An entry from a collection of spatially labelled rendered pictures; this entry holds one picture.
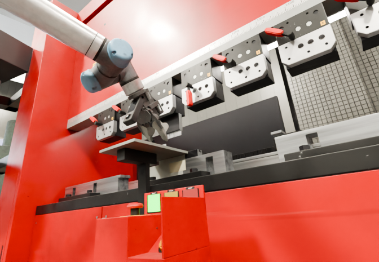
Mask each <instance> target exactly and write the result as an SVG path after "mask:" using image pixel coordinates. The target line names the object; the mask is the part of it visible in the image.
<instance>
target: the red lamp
mask: <svg viewBox="0 0 379 262"><path fill-rule="evenodd" d="M183 197H198V190H197V188H196V189H189V190H183Z"/></svg>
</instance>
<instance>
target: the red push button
mask: <svg viewBox="0 0 379 262"><path fill-rule="evenodd" d="M140 208H143V204H142V203H129V204H128V205H127V209H130V216H134V215H140Z"/></svg>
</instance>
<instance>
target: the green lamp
mask: <svg viewBox="0 0 379 262"><path fill-rule="evenodd" d="M156 211H160V194H154V195H149V196H148V212H156Z"/></svg>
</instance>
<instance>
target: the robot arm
mask: <svg viewBox="0 0 379 262"><path fill-rule="evenodd" d="M0 7H1V8H2V9H4V10H6V11H8V12H9V13H11V14H13V15H15V16H16V17H18V18H20V19H22V20H24V21H25V22H27V23H28V24H30V25H32V26H34V27H36V28H37V29H39V30H41V31H43V32H44V33H46V34H48V35H50V36H52V37H53V38H55V39H57V40H58V41H60V42H62V43H64V44H65V45H67V46H69V47H71V48H72V49H74V50H76V51H78V52H79V53H81V54H83V55H85V56H86V57H88V58H90V59H91V60H93V61H95V62H96V64H95V65H94V67H93V68H92V69H88V70H87V71H84V72H82V73H81V76H80V78H81V83H82V85H83V87H84V88H85V89H86V91H88V92H90V93H96V92H98V91H102V90H103V89H105V88H107V87H110V86H112V85H115V84H116V83H119V84H120V86H121V88H122V89H123V91H124V93H125V95H126V96H128V99H129V100H131V99H134V100H132V102H131V104H130V107H129V109H128V111H127V113H126V116H125V118H124V121H123V124H125V125H126V126H129V125H132V124H135V123H137V126H138V128H139V130H140V131H141V133H142V134H143V135H144V136H145V137H146V138H147V139H148V140H149V141H150V142H152V143H155V141H154V140H153V138H152V136H153V134H154V133H155V130H157V132H158V134H159V135H160V136H161V138H162V139H163V140H164V141H168V137H167V134H166V131H167V130H168V128H169V125H168V124H167V123H162V122H161V121H160V118H159V116H160V114H162V113H163V112H164V111H163V109H162V107H161V105H160V103H159V102H158V100H157V101H154V99H153V97H152V95H151V94H150V92H149V90H148V88H146V89H144V85H143V83H142V82H141V80H140V78H139V76H138V74H137V73H136V71H135V69H134V67H133V65H132V63H131V60H132V58H133V54H134V53H133V49H132V47H131V46H130V44H129V43H128V42H126V41H125V40H124V39H119V38H115V39H112V40H111V41H110V40H109V39H107V38H106V37H104V36H102V35H101V34H99V33H98V32H96V31H95V30H93V29H91V28H90V27H88V26H87V25H85V24H84V23H82V22H80V21H79V20H77V19H76V18H74V17H73V16H71V15H70V14H68V13H66V12H65V11H63V10H62V9H60V8H58V7H57V6H55V5H54V4H52V3H51V2H49V1H47V0H0ZM158 104H159V106H160V108H161V110H160V108H159V107H158ZM148 122H149V123H151V122H153V123H152V127H151V126H150V125H149V123H148Z"/></svg>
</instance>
